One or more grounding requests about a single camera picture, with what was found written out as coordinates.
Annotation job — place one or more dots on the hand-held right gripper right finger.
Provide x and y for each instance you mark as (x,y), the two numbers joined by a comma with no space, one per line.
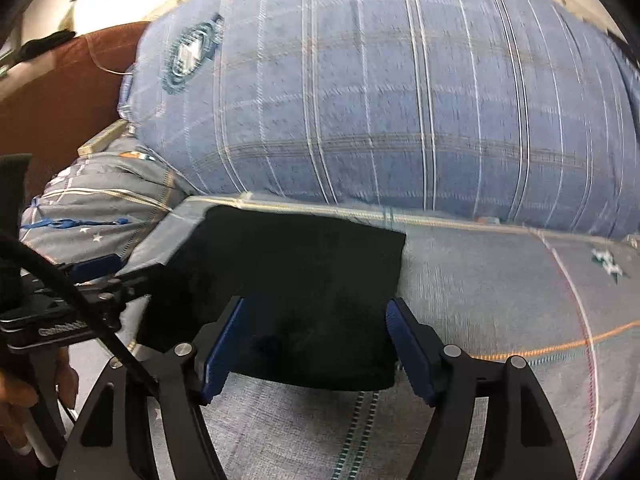
(410,355)

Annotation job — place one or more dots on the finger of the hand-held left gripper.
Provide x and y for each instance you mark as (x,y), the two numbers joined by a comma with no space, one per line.
(145,276)
(97,266)

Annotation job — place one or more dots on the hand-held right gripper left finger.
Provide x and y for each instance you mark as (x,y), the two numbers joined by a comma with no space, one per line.
(221,355)

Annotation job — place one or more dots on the black pants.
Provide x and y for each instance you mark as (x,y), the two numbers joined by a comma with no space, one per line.
(300,280)

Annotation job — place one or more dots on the person's left hand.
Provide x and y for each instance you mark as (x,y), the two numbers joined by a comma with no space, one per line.
(20,395)

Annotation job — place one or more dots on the grey star print pillow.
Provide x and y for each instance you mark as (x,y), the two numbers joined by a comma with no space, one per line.
(100,200)

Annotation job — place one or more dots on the grey star print bed sheet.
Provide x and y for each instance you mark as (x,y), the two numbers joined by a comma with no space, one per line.
(500,290)

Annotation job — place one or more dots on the brown headboard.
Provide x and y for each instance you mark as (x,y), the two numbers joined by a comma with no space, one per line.
(60,105)

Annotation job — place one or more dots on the black object on headboard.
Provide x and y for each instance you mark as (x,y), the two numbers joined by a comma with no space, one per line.
(47,44)

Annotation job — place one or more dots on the blue plaid pillow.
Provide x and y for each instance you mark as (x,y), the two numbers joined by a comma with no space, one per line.
(375,100)

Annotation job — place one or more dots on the light wooden bed rail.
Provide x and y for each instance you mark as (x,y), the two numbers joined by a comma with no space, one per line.
(102,138)

